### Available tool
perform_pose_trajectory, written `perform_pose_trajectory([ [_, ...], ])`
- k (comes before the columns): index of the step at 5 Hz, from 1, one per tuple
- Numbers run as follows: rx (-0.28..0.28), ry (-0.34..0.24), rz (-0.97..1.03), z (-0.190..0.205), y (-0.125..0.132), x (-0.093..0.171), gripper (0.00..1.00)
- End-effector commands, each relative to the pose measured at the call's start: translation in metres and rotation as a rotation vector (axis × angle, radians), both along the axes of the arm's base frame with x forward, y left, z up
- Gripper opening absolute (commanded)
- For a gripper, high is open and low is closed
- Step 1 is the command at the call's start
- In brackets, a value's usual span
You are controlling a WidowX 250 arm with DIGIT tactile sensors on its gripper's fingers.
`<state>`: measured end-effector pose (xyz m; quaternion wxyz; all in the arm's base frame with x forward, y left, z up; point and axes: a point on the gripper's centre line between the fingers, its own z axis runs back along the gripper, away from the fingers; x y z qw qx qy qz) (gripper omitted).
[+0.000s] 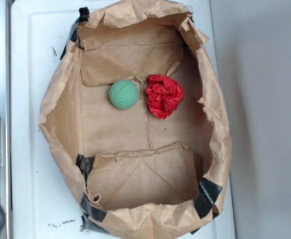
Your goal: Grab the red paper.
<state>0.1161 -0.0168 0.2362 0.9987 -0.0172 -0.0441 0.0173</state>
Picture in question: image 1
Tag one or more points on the crumpled red paper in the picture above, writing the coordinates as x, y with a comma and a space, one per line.
164, 95

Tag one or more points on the brown paper bag tray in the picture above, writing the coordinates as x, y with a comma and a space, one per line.
137, 176

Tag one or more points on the white plastic board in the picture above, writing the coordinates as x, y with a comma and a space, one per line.
42, 205

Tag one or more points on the green textured ball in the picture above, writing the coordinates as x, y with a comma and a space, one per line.
123, 94

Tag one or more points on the aluminium frame rail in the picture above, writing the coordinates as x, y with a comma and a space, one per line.
5, 151

